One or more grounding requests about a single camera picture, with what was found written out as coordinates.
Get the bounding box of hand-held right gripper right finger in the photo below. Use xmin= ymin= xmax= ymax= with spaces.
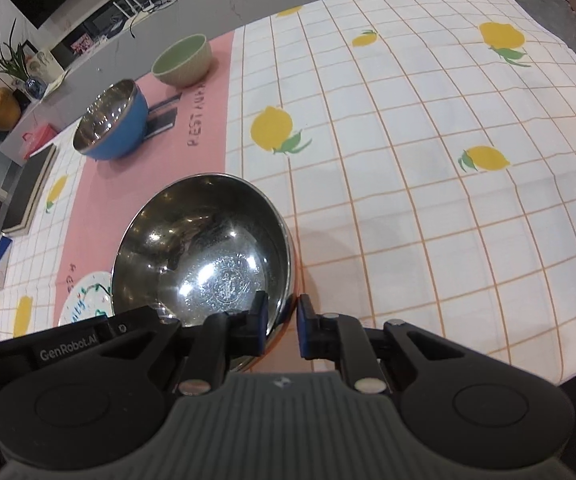
xmin=295 ymin=294 xmax=469 ymax=395

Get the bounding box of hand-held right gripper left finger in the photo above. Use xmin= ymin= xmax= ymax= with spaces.
xmin=100 ymin=291 xmax=270 ymax=396

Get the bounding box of white painted plate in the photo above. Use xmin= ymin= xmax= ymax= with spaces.
xmin=58 ymin=271 xmax=115 ymax=328

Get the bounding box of orange steel bowl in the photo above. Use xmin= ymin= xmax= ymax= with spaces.
xmin=110 ymin=173 xmax=297 ymax=373

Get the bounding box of blue steel bowl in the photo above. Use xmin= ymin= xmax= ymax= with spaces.
xmin=72 ymin=79 xmax=150 ymax=162

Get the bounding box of green ceramic bowl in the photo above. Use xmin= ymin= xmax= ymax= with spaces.
xmin=151 ymin=34 xmax=213 ymax=87

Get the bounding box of black notebook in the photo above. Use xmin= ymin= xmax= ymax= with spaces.
xmin=0 ymin=144 xmax=59 ymax=235

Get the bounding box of pink table runner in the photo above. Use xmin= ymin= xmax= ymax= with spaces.
xmin=53 ymin=30 xmax=341 ymax=376

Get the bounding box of lemon print tablecloth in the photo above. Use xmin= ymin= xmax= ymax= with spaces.
xmin=0 ymin=0 xmax=576 ymax=386

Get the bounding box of pink storage box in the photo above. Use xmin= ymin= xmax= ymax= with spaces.
xmin=22 ymin=125 xmax=59 ymax=161

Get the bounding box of gold vase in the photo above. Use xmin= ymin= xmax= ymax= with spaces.
xmin=0 ymin=87 xmax=21 ymax=128

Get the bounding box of yellow paper sheet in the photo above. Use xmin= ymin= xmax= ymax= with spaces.
xmin=43 ymin=71 xmax=71 ymax=95

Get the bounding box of white printed vase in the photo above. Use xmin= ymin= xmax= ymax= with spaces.
xmin=30 ymin=49 xmax=65 ymax=81

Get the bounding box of green grass plant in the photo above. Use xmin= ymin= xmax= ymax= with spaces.
xmin=0 ymin=17 xmax=36 ymax=83

